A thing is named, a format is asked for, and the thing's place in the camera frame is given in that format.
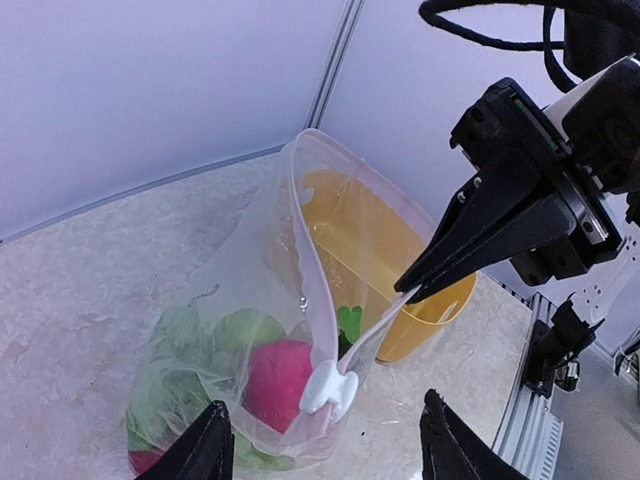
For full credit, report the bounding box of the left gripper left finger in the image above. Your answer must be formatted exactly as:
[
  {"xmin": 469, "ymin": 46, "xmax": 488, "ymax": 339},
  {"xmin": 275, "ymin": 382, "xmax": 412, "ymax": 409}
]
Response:
[{"xmin": 137, "ymin": 400, "xmax": 235, "ymax": 480}]

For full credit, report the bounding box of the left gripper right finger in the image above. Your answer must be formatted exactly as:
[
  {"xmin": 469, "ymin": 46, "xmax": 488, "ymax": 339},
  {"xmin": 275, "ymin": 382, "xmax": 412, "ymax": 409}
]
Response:
[{"xmin": 419, "ymin": 389, "xmax": 527, "ymax": 480}]

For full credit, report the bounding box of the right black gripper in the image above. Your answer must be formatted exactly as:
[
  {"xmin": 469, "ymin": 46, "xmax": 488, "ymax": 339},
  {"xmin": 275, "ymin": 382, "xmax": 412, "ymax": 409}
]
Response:
[{"xmin": 394, "ymin": 78, "xmax": 623, "ymax": 303}]

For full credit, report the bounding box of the green toy cabbage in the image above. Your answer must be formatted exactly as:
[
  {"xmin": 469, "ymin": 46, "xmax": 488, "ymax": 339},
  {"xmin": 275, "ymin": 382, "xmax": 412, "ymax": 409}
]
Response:
[{"xmin": 125, "ymin": 303, "xmax": 286, "ymax": 453}]

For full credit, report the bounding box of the red toy apple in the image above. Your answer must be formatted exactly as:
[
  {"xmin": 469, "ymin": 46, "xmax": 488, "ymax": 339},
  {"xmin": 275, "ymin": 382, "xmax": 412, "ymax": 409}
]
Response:
[{"xmin": 245, "ymin": 340, "xmax": 313, "ymax": 434}]

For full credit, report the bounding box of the clear zip top bag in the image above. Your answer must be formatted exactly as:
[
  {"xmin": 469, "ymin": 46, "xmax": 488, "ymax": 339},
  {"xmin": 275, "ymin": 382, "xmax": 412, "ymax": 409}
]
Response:
[{"xmin": 125, "ymin": 129, "xmax": 433, "ymax": 475}]

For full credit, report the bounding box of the green toy cucumber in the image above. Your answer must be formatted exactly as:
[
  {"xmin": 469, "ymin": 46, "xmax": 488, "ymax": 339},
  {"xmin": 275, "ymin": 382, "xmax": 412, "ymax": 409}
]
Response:
[{"xmin": 337, "ymin": 306, "xmax": 363, "ymax": 357}]

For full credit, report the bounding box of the red toy tomato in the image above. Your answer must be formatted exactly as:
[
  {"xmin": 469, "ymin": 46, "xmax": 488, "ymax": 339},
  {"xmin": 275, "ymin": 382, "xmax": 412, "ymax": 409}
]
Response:
[{"xmin": 128, "ymin": 448, "xmax": 164, "ymax": 475}]

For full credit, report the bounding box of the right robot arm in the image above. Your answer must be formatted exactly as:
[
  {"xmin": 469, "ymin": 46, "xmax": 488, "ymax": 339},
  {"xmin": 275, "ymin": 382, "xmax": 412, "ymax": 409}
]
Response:
[{"xmin": 394, "ymin": 1, "xmax": 639, "ymax": 384}]

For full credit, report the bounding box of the yellow plastic basket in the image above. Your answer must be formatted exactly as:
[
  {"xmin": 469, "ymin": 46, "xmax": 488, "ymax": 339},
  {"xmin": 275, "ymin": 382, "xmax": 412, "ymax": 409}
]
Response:
[{"xmin": 294, "ymin": 169, "xmax": 479, "ymax": 365}]

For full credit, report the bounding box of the aluminium front rail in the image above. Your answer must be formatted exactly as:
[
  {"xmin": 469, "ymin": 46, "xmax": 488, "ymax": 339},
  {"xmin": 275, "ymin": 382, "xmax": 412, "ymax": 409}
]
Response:
[{"xmin": 492, "ymin": 293, "xmax": 563, "ymax": 479}]

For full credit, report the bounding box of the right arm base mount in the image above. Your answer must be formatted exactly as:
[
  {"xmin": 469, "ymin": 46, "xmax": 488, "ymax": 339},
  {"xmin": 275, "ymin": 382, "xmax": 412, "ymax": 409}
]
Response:
[{"xmin": 522, "ymin": 299, "xmax": 605, "ymax": 399}]

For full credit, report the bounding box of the right aluminium frame post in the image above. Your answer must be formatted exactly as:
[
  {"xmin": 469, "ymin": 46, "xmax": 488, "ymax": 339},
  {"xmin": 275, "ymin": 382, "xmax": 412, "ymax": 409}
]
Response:
[{"xmin": 304, "ymin": 0, "xmax": 366, "ymax": 129}]

